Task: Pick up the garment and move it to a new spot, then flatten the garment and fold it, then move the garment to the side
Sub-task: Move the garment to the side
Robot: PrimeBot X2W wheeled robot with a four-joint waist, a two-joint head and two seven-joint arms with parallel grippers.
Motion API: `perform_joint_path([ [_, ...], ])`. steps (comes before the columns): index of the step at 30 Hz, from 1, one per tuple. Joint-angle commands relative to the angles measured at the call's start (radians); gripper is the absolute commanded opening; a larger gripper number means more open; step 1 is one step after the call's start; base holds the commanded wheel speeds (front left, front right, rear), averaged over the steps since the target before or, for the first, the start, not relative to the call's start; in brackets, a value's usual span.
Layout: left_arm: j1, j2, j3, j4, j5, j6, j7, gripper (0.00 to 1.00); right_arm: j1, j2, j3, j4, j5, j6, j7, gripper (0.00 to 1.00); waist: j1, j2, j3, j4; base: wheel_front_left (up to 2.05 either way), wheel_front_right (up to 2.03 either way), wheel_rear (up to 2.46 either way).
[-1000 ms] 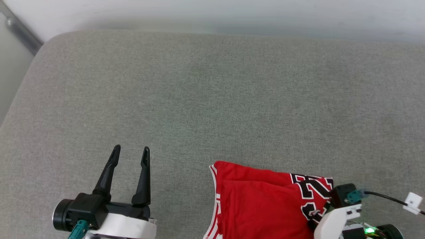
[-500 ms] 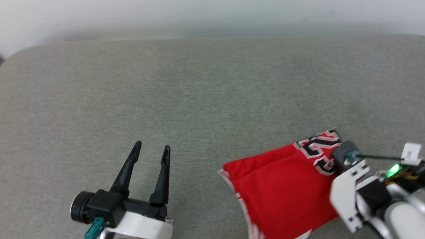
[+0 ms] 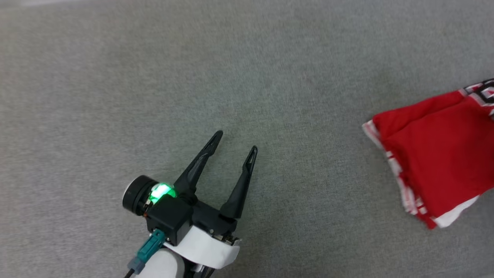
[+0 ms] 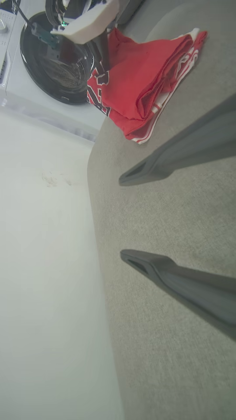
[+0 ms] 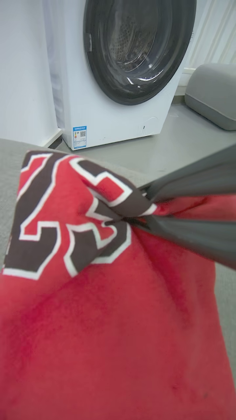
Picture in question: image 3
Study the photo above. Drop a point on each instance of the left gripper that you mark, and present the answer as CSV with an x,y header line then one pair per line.
x,y
212,247

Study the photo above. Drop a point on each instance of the red white patterned garment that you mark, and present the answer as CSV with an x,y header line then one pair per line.
x,y
440,154

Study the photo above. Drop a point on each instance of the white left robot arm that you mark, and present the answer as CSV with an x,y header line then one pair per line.
x,y
162,267

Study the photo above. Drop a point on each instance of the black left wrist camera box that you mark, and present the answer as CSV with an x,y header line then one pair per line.
x,y
170,221

